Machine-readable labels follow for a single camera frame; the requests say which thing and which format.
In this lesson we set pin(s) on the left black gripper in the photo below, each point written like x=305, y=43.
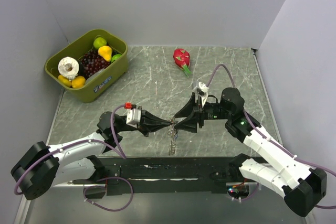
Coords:
x=149, y=123

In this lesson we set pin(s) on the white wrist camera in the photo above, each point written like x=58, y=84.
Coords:
x=133, y=113
x=201, y=90

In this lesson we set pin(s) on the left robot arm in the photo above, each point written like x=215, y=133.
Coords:
x=44, y=166

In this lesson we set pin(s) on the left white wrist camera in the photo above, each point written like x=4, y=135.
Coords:
x=133, y=113

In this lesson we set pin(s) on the small green lime toy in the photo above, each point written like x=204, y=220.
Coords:
x=115, y=57

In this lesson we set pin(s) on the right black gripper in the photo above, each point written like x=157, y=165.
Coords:
x=189, y=124

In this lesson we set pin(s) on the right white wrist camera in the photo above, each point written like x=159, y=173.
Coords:
x=201, y=90

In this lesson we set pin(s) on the purple grapes toy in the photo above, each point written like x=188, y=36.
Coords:
x=92, y=62

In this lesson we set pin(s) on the olive green plastic bin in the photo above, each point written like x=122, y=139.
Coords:
x=101, y=80

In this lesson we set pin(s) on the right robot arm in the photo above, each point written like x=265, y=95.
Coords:
x=302, y=186

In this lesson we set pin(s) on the white tape roll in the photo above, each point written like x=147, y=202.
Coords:
x=68, y=67

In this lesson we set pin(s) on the yellow pear toy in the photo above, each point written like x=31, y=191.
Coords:
x=105, y=52

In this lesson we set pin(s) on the green apple toy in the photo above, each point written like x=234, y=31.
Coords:
x=99, y=42

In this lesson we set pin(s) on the yellow lemon toy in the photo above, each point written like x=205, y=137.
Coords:
x=64, y=81
x=78, y=82

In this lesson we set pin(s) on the metal key organizer disc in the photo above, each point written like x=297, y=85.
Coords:
x=173, y=135

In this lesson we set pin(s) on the red dragon fruit toy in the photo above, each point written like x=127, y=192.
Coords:
x=182, y=60

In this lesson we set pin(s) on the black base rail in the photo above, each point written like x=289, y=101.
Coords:
x=166, y=174

